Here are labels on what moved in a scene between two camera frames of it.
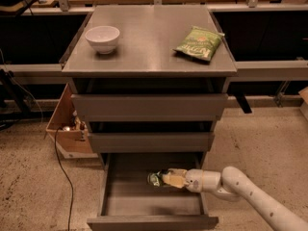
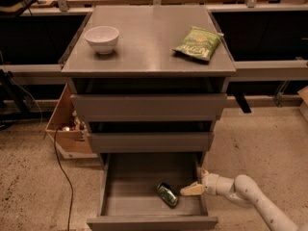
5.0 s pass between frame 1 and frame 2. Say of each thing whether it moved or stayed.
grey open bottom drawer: stayed
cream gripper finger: moved
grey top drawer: stayed
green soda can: moved
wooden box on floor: stayed
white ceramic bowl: stayed
